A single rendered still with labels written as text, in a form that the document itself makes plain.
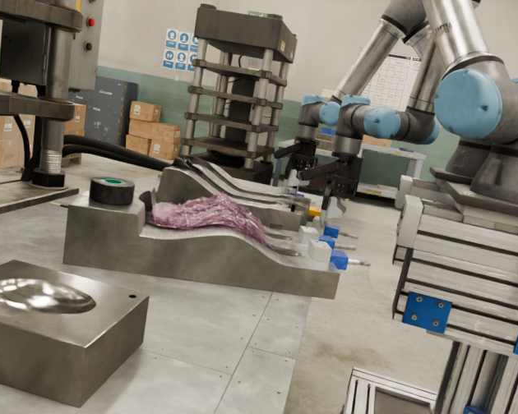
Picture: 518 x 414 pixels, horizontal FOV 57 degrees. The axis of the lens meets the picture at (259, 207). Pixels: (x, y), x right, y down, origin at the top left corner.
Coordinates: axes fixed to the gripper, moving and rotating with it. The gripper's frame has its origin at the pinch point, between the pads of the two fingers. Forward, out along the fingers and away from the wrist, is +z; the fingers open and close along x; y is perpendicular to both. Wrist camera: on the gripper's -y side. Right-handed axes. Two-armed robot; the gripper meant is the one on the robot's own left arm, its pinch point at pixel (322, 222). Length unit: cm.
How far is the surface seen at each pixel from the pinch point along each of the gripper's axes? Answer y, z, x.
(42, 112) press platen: -79, -16, -20
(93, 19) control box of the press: -94, -47, 17
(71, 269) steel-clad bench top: -33, 5, -64
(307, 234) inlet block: 1.0, -3.1, -30.2
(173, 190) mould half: -36.9, -3.2, -20.7
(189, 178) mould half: -33.0, -7.3, -20.3
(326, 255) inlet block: 6.8, -2.3, -39.5
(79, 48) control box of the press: -93, -36, 11
